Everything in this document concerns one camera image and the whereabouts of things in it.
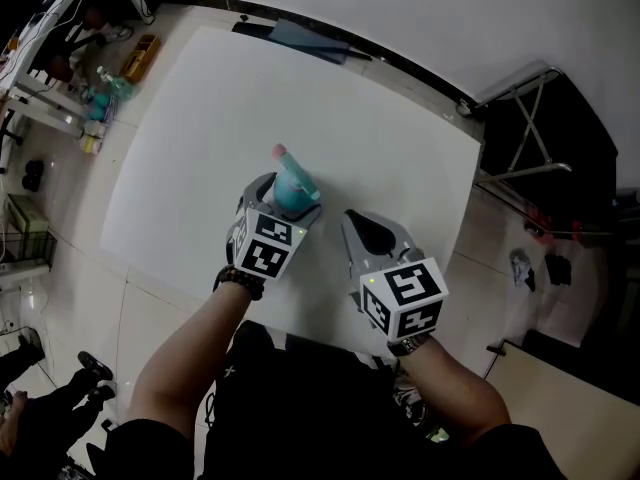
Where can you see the person's right forearm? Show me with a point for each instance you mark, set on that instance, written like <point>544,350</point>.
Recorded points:
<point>450,393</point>

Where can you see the black dumbbell pair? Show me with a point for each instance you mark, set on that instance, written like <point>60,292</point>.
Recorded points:
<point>32,175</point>

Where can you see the pale yellow container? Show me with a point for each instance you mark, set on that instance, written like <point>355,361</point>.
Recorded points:
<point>92,138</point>

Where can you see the dark grey bin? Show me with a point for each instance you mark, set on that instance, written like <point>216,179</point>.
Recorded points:
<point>627,218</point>

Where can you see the black folding cart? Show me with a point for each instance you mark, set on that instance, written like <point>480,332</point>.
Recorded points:
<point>560,143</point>

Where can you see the person's left forearm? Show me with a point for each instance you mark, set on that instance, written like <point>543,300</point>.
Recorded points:
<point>185,358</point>

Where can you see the white and black device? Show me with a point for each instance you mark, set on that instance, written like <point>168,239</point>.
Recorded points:
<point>412,400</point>

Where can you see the yellow wooden box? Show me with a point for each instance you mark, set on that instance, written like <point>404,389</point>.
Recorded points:
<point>141,58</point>

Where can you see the black pouch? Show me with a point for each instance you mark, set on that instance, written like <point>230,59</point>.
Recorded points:
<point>557,269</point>

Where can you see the red plastic bag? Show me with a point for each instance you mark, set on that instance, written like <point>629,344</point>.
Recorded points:
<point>540,225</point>

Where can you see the teal container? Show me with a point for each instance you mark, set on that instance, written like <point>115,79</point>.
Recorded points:
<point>100,107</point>

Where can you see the white table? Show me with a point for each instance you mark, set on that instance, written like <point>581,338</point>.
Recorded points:
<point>225,118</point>

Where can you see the beige board with black edge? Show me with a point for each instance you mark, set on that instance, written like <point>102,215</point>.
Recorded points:
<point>575,418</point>

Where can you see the dark blue flat panel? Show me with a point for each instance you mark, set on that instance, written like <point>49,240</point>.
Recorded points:
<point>310,40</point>

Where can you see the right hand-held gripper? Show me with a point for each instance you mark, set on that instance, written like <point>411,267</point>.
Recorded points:
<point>405,300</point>

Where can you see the pink teal spray nozzle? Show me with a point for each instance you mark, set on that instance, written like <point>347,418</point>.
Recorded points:
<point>299,175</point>

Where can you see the green and black device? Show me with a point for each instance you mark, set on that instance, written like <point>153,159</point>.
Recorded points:
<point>436,433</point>

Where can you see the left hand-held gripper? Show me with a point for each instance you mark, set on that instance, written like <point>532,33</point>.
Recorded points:
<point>267,248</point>

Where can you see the white and black cloth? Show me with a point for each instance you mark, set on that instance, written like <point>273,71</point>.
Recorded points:
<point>522,268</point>

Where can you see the white desk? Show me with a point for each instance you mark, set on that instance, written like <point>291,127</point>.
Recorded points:
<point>45,93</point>

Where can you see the metal wristwatch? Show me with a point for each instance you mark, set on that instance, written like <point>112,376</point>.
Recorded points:
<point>409,345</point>

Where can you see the clear green plastic bottle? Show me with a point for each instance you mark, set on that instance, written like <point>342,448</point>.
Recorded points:
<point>116,84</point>

